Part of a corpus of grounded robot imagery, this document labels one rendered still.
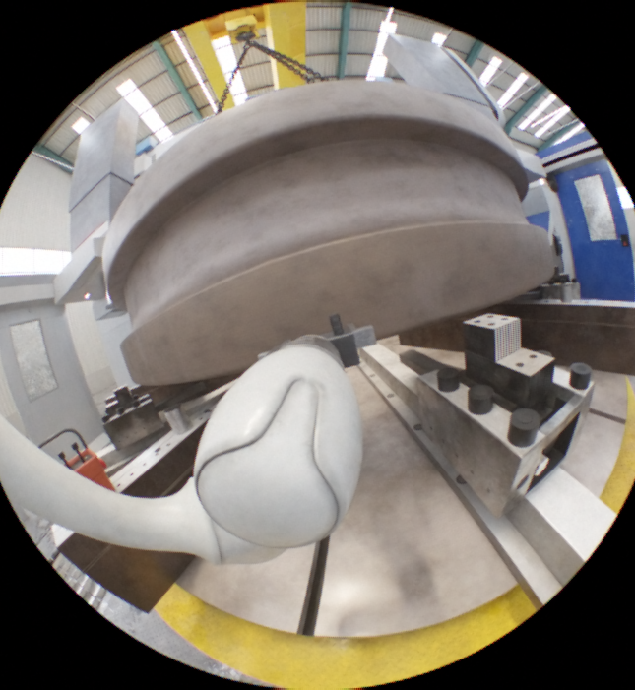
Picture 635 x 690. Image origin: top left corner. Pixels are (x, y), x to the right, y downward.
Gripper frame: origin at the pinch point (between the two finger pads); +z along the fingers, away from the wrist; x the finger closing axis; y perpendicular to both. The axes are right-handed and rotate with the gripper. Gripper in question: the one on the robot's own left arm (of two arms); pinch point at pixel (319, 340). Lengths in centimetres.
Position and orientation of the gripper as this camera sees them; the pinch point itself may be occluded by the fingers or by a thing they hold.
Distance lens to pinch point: 44.9
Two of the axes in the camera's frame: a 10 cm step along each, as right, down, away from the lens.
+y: -2.7, -9.4, -2.1
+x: -9.6, 2.5, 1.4
